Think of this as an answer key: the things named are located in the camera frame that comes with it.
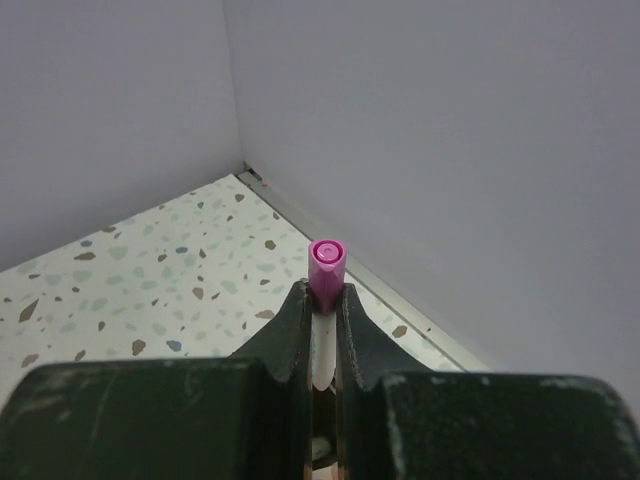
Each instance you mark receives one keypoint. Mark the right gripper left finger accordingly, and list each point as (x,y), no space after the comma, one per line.
(246,416)

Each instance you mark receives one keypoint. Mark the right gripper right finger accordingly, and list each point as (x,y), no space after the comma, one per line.
(398,419)

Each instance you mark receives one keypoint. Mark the purple capped white marker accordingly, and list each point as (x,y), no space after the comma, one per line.
(326,277)

